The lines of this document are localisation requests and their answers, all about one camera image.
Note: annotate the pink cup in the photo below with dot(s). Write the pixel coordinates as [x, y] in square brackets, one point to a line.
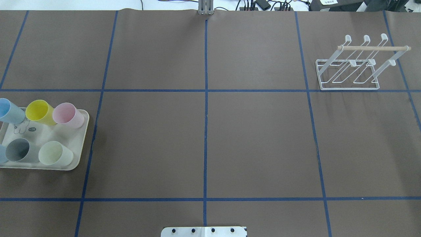
[67, 114]

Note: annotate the yellow cup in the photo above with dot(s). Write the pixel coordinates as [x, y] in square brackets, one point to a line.
[40, 111]

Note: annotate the light blue cup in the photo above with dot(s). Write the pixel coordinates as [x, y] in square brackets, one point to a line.
[10, 113]

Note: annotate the pale green cup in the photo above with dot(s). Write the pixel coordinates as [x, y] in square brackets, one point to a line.
[53, 153]

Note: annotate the grey cup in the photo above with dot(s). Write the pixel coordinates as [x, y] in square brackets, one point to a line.
[23, 151]

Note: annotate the cream plastic tray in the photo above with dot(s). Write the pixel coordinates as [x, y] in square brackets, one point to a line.
[39, 134]

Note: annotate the aluminium frame post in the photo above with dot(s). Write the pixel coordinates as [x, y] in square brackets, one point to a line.
[205, 7]

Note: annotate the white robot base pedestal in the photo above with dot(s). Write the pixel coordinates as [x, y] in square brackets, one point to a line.
[205, 231]

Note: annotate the white wire cup rack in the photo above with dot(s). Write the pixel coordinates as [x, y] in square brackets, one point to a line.
[357, 67]

